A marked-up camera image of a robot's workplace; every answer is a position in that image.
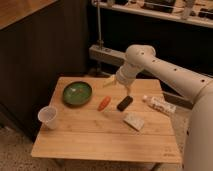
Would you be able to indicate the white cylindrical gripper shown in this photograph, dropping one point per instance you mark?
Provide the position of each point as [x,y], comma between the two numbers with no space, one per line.
[125,75]

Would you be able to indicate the white sponge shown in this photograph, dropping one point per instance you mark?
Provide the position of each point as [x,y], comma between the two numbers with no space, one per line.
[134,121]

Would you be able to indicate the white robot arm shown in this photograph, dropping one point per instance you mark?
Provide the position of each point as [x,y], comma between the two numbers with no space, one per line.
[195,87]

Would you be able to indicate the white ceramic cup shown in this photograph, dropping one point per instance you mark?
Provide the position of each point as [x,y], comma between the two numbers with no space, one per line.
[48,116]

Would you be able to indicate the orange carrot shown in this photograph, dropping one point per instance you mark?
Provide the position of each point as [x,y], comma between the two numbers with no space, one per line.
[104,103]

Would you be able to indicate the black rectangular block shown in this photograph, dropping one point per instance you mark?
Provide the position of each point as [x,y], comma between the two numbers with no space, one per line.
[124,103]

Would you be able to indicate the green bowl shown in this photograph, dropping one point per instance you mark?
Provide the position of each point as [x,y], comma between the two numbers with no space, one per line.
[77,93]

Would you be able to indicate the wooden folding table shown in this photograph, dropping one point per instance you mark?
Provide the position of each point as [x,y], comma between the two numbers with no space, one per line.
[86,133]

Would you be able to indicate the metal shelf rack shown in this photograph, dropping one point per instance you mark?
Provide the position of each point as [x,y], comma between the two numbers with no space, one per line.
[184,45]

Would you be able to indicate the dark wooden cabinet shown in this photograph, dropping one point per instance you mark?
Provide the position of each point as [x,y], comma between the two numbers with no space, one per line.
[34,53]

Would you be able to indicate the metal shelf post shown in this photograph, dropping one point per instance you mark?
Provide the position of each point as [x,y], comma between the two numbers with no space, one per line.
[100,40]

